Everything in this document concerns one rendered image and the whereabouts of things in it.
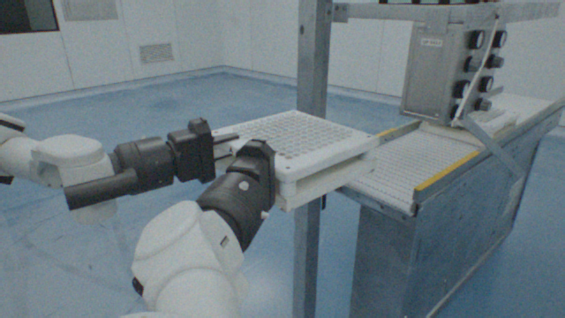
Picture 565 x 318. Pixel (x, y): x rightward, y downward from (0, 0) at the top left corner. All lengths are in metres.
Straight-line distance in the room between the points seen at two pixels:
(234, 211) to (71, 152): 0.27
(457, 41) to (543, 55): 3.58
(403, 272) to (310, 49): 0.73
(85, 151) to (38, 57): 4.91
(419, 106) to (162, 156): 0.54
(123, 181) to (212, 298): 0.33
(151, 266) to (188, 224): 0.04
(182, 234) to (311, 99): 0.67
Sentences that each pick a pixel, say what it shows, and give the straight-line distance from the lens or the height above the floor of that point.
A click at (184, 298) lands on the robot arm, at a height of 1.07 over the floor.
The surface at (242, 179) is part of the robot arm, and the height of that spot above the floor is 1.05.
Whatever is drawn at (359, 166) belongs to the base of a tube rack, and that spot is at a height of 0.97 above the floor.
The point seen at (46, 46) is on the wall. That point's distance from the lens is 5.50.
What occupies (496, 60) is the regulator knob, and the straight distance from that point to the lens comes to 0.93.
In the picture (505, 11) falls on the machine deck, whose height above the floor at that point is 1.23.
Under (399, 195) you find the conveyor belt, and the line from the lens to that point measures 0.95.
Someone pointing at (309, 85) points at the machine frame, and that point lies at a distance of 0.93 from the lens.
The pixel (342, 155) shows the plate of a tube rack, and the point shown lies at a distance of 0.63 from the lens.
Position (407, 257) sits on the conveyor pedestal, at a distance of 1.18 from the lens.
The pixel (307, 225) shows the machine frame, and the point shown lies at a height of 0.62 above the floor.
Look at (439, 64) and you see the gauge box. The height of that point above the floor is 1.14.
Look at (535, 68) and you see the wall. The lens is 4.36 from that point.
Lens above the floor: 1.26
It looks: 24 degrees down
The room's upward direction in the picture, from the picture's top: straight up
